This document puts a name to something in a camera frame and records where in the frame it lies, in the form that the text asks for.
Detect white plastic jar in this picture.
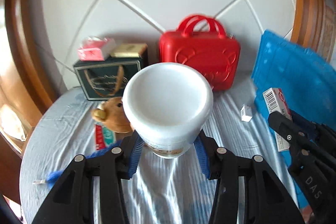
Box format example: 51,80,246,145
122,63,214,159

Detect pink tissue pack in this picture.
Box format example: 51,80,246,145
77,37,117,61

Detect red green toothpaste box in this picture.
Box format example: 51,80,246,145
94,122,117,151

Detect gold flat box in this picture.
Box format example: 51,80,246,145
110,43,147,58

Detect dark green gift bag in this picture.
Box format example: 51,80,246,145
73,55,149,101

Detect red white medicine box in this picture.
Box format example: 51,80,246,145
262,87,293,152

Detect brown teddy bear plush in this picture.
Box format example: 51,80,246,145
91,97,134,134

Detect wooden headboard frame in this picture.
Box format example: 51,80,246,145
290,0,335,63

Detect blue plastic storage bin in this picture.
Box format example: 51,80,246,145
251,29,336,209

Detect red plastic carry case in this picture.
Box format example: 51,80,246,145
158,15,241,91

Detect small white barcode box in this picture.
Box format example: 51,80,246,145
240,105,253,122

